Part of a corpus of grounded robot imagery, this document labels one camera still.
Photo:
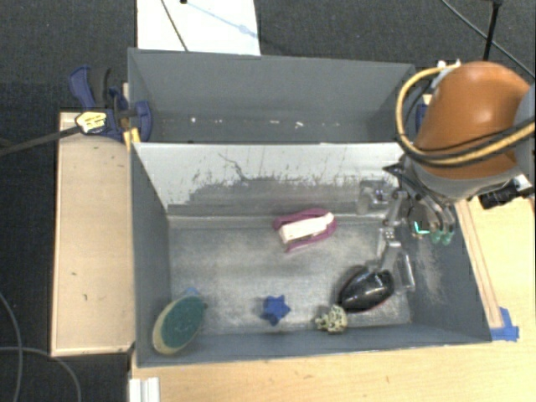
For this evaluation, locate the blue star toy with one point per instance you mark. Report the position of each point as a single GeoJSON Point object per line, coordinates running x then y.
{"type": "Point", "coordinates": [275, 308]}

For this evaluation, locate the black computer mouse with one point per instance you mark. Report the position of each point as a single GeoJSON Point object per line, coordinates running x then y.
{"type": "Point", "coordinates": [366, 289]}

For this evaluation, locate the pale wood board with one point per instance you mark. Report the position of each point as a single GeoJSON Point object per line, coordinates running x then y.
{"type": "Point", "coordinates": [94, 245]}

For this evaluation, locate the purple and white stapler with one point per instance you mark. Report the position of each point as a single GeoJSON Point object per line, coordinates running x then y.
{"type": "Point", "coordinates": [305, 228]}

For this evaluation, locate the speckled green toy animal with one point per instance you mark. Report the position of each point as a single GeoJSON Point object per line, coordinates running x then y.
{"type": "Point", "coordinates": [333, 319]}

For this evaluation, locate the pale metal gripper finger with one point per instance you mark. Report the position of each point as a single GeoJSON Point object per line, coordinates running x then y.
{"type": "Point", "coordinates": [388, 247]}
{"type": "Point", "coordinates": [405, 272]}

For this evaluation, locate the green and yellow oval sponge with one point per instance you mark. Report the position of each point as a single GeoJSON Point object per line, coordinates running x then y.
{"type": "Point", "coordinates": [180, 325]}

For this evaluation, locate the black cylinder on white bracket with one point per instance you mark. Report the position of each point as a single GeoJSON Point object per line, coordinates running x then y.
{"type": "Point", "coordinates": [498, 195]}

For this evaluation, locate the grey metal bin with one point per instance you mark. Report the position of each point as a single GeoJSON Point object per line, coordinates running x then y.
{"type": "Point", "coordinates": [251, 274]}

